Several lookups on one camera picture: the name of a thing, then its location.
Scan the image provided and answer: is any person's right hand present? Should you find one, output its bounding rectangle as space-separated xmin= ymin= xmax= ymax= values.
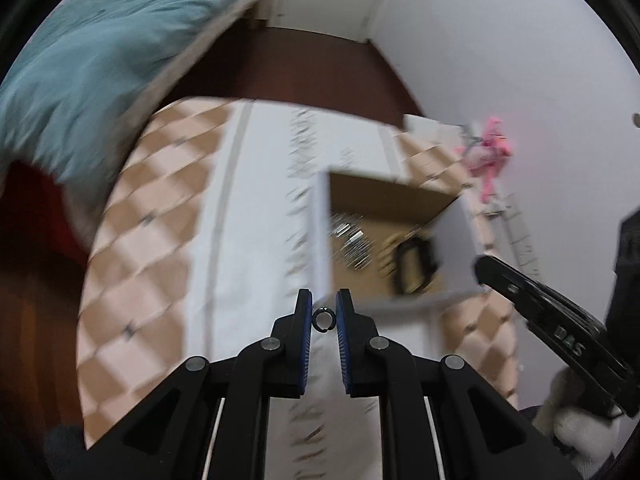
xmin=531 ymin=367 xmax=628 ymax=463

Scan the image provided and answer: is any black wrist band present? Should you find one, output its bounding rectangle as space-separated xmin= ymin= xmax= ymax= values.
xmin=392 ymin=236 xmax=441 ymax=295

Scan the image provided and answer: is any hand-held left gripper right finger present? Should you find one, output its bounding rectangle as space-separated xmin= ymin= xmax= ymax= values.
xmin=335 ymin=288 xmax=584 ymax=480

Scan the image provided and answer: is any cardboard box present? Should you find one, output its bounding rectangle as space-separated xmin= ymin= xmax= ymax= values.
xmin=314 ymin=170 xmax=489 ymax=311

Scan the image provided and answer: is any light blue blanket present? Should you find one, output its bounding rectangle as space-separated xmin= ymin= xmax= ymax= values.
xmin=0 ymin=0 xmax=275 ymax=186

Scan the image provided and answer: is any dark red bed base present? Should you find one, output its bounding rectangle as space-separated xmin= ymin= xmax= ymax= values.
xmin=0 ymin=160 xmax=103 ymax=276

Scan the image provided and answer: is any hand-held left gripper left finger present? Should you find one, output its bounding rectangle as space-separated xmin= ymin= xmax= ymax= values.
xmin=85 ymin=288 xmax=314 ymax=480

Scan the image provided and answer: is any checkered printed tablecloth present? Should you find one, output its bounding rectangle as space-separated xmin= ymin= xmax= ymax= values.
xmin=76 ymin=97 xmax=522 ymax=452

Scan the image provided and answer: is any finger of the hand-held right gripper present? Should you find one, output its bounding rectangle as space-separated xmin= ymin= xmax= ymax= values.
xmin=473 ymin=255 xmax=640 ymax=419

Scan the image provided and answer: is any white wall socket strip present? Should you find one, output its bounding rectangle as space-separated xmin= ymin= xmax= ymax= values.
xmin=487 ymin=192 xmax=545 ymax=276

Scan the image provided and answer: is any silver chain bracelet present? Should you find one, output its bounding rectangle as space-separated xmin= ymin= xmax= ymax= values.
xmin=330 ymin=212 xmax=373 ymax=271

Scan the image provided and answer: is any pink plush toy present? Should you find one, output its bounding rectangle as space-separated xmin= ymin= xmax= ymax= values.
xmin=462 ymin=116 xmax=516 ymax=202

